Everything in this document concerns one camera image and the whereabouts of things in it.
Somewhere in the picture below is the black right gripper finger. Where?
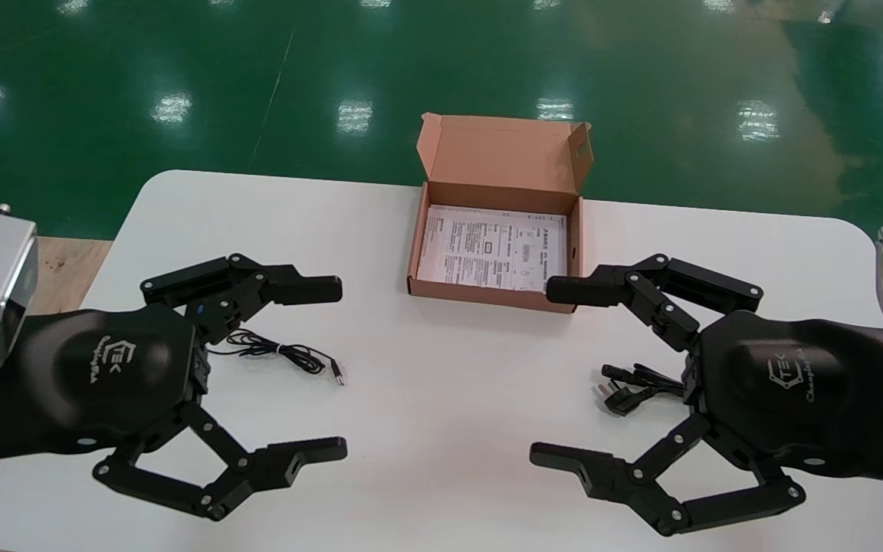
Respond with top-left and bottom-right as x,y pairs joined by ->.
529,411 -> 807,537
546,253 -> 764,353

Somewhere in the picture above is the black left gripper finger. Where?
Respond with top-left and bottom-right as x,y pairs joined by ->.
141,253 -> 343,346
93,403 -> 349,523

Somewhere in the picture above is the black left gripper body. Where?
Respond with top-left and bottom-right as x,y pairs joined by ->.
0,304 -> 209,465

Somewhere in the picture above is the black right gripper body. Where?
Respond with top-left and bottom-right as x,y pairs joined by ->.
682,310 -> 883,491

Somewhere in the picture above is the black power cord with plug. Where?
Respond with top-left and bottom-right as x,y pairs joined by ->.
601,363 -> 689,418

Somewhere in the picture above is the black wired computer mouse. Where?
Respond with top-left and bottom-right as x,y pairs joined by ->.
196,304 -> 346,386

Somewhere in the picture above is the brown cardboard storage box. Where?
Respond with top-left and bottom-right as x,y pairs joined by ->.
407,113 -> 593,314

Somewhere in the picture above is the white printed instruction sheet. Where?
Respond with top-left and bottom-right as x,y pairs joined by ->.
417,204 -> 569,295

